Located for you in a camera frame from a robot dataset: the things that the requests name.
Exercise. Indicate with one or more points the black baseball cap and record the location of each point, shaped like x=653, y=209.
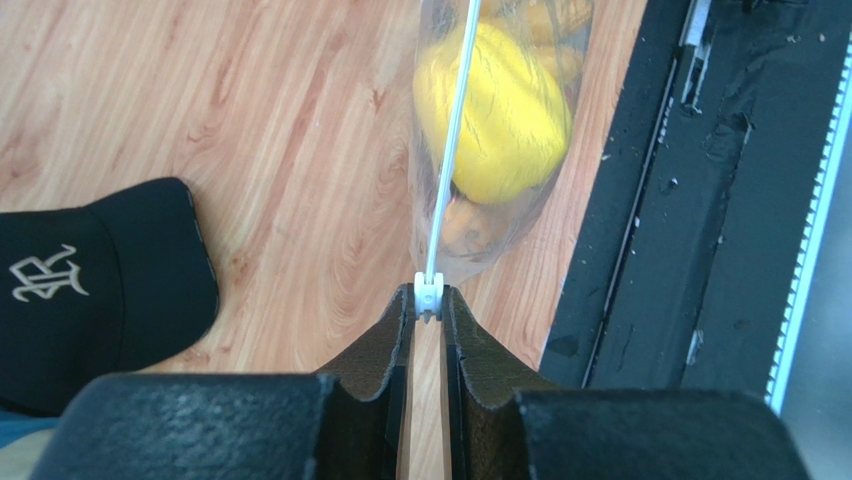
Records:
x=117, y=285

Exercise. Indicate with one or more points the blue beige plaid pillow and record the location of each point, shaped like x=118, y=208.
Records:
x=23, y=440

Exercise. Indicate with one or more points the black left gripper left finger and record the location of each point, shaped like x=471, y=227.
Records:
x=341, y=421

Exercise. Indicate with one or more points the yellow bell pepper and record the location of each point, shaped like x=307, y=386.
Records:
x=515, y=127

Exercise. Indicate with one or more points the clear dotted zip top bag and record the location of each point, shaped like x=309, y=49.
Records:
x=492, y=133

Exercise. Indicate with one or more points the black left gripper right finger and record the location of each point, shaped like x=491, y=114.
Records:
x=506, y=421

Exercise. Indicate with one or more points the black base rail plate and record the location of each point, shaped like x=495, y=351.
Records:
x=700, y=240

